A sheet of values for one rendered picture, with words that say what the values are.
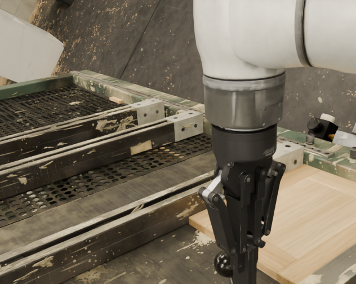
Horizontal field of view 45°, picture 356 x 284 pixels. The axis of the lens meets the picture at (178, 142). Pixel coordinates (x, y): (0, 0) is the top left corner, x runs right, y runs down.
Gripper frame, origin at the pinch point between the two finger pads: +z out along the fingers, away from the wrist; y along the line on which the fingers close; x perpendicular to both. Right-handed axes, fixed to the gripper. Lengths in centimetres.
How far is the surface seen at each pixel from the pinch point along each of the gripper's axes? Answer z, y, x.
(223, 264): 0.5, -1.4, 2.6
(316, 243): 14.6, 29.2, 9.2
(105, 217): 9.0, -1.6, 38.0
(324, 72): 17, 161, 101
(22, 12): -1, 156, 560
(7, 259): 9.2, -21.5, 37.6
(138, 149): 14, 30, 76
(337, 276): 12.3, 20.8, -0.9
